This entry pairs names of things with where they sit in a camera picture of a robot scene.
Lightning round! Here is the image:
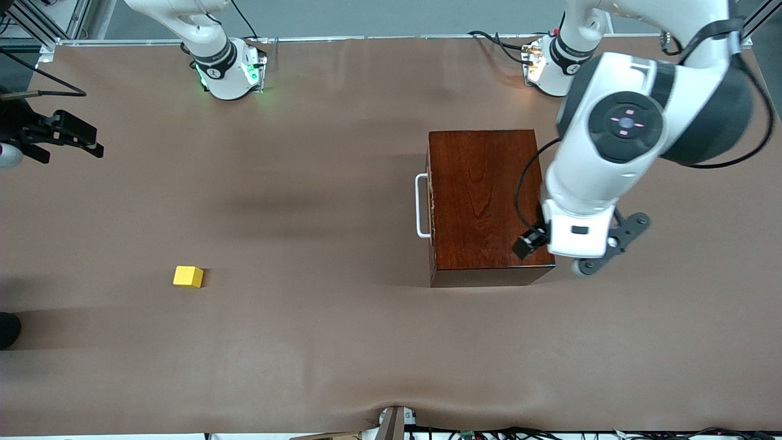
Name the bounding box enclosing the brown table cover sheet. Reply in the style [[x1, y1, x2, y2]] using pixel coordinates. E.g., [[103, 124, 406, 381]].
[[0, 34, 782, 438]]

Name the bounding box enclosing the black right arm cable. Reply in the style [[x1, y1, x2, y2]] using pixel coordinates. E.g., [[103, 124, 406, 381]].
[[0, 48, 87, 98]]

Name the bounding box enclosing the yellow block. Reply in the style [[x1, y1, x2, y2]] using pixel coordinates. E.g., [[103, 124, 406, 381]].
[[173, 265, 205, 289]]

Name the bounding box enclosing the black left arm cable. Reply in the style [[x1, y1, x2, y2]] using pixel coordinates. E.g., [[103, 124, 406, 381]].
[[515, 18, 775, 232]]

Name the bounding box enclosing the black base cable bundle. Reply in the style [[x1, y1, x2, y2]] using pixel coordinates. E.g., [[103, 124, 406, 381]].
[[467, 29, 550, 65]]

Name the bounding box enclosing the dark brown wooden cabinet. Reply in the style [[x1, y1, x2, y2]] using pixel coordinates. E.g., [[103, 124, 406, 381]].
[[428, 128, 557, 288]]

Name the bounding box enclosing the thin black base cable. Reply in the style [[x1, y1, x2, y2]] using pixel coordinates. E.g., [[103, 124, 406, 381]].
[[229, 0, 260, 42]]

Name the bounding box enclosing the black round object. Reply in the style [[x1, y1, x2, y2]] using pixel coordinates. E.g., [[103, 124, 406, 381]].
[[0, 312, 23, 351]]

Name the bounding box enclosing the grey metal table bracket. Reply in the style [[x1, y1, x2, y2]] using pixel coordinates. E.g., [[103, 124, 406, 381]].
[[378, 405, 418, 440]]

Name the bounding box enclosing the clear table edge strip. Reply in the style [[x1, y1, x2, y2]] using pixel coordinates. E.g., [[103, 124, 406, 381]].
[[58, 32, 737, 46]]

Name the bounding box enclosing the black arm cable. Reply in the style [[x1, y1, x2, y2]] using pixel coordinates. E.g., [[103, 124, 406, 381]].
[[0, 48, 87, 98], [515, 18, 775, 232]]

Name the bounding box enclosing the aluminium frame strut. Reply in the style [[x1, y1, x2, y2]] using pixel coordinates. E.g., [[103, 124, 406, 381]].
[[736, 0, 782, 48], [0, 0, 62, 62]]

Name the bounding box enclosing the aluminium frame post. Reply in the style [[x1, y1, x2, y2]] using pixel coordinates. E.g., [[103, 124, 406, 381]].
[[73, 0, 117, 40]]

